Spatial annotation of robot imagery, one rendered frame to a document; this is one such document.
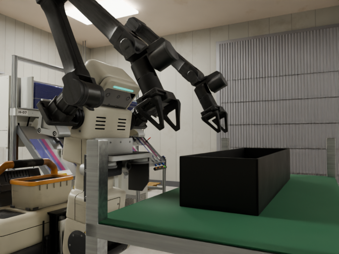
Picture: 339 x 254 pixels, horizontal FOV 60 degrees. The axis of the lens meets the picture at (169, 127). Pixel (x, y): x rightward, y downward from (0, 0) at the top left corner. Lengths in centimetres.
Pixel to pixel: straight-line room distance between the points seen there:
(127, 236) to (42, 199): 84
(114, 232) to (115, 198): 63
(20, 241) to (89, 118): 52
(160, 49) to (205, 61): 570
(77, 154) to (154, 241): 69
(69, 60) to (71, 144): 34
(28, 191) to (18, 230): 16
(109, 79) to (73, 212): 49
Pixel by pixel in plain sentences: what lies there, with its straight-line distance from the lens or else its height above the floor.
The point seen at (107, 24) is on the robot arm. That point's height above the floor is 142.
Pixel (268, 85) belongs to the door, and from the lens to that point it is 597.
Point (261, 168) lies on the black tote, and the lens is 64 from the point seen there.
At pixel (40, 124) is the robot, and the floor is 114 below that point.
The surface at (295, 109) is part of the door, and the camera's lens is 587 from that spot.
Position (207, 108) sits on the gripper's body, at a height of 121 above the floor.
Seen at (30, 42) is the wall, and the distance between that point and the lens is 694.
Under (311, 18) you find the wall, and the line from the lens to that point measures 627.
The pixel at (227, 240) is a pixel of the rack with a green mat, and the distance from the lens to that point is 48.
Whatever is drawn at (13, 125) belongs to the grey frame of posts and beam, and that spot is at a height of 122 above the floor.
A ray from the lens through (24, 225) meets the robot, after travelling 125.
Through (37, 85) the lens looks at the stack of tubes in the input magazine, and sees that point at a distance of 332.
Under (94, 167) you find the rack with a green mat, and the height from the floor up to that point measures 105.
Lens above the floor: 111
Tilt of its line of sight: 2 degrees up
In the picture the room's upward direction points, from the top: straight up
